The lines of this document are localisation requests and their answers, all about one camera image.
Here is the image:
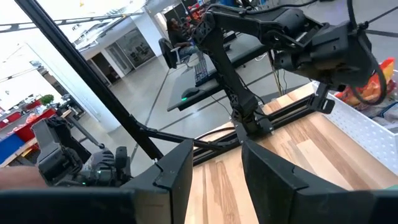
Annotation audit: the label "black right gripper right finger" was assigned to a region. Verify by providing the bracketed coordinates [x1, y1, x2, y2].
[241, 139, 398, 224]

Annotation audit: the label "person's forearm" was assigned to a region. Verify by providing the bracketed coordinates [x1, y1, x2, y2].
[0, 166, 48, 190]

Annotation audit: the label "small green potted plant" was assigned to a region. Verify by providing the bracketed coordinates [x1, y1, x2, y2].
[39, 94, 55, 107]

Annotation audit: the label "silver white noodle packet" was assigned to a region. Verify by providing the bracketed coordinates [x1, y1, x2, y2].
[357, 98, 398, 127]

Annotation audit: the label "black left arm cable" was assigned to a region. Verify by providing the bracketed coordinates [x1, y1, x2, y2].
[346, 0, 389, 106]

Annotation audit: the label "white perforated storage bin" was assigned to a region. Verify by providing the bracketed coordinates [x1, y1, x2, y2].
[312, 70, 398, 175]

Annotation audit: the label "black office chair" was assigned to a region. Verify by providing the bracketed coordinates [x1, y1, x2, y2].
[157, 37, 192, 70]

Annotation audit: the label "black slanted gantry pole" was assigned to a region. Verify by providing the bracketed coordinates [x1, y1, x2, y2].
[14, 0, 240, 161]

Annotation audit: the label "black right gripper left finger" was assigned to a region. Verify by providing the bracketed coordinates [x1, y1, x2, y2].
[0, 139, 194, 224]

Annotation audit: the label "blue storage bins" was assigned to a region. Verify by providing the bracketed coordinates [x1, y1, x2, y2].
[0, 133, 26, 165]

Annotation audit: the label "black office desk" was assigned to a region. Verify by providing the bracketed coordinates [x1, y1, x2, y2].
[167, 32, 271, 112]

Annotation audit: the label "black computer mouse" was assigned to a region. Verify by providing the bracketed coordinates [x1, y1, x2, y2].
[181, 86, 200, 101]

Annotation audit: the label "black aluminium table frame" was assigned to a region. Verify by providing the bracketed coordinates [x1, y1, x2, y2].
[191, 82, 336, 167]

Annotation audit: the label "seated person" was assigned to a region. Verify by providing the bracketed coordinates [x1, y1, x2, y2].
[166, 17, 201, 60]

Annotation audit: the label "red storage crates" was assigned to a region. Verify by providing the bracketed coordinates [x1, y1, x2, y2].
[0, 107, 57, 142]

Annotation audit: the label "black tripod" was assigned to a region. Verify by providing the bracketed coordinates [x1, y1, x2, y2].
[67, 116, 106, 149]

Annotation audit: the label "red orange noodle packet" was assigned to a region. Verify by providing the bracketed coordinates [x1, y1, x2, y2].
[335, 57, 396, 106]

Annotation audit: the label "black computer keyboard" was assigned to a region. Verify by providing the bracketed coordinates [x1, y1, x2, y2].
[194, 58, 218, 87]

